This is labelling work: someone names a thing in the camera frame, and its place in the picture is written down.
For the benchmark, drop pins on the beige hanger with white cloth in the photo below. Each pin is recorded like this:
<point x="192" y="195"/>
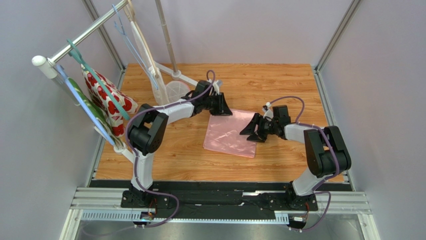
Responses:
<point x="145" y="58"/>

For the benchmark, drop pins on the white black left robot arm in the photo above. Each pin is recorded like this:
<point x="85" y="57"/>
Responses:
<point x="145" y="131"/>

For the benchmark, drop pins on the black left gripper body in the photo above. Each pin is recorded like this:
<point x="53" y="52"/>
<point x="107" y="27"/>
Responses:
<point x="212" y="104"/>

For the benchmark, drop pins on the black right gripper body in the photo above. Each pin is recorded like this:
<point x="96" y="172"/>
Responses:
<point x="262" y="126"/>

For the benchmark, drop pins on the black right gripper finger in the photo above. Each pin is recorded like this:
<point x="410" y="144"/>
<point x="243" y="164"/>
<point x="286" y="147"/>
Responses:
<point x="252" y="125"/>
<point x="258" y="138"/>

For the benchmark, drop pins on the blue plastic hanger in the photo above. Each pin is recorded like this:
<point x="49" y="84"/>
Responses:
<point x="83" y="101"/>

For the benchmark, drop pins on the green patterned cloth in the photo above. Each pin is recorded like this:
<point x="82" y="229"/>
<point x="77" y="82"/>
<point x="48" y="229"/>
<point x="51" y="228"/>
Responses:
<point x="106" y="123"/>

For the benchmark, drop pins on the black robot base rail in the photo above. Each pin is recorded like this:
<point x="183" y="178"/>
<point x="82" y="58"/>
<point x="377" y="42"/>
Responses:
<point x="217" y="200"/>

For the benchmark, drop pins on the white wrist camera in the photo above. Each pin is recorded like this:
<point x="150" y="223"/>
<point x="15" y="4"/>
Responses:
<point x="267" y="112"/>
<point x="217" y="85"/>

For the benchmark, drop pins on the pink cloth napkin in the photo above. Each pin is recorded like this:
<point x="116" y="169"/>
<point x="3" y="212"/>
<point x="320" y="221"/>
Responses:
<point x="223" y="134"/>

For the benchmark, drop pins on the light blue thin hanger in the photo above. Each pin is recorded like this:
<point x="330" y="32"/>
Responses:
<point x="132" y="49"/>

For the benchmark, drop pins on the teal plastic hanger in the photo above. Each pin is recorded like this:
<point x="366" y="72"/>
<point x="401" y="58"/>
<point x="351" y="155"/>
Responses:
<point x="75" y="53"/>

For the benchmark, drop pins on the red floral white cloth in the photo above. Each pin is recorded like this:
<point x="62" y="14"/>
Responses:
<point x="102" y="100"/>

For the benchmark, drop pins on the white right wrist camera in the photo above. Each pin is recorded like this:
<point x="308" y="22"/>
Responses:
<point x="267" y="112"/>

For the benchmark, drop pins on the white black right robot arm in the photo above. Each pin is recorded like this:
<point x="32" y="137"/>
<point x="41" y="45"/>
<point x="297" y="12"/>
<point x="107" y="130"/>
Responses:
<point x="326" y="152"/>

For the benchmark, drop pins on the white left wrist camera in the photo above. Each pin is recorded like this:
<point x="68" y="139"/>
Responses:
<point x="217" y="85"/>

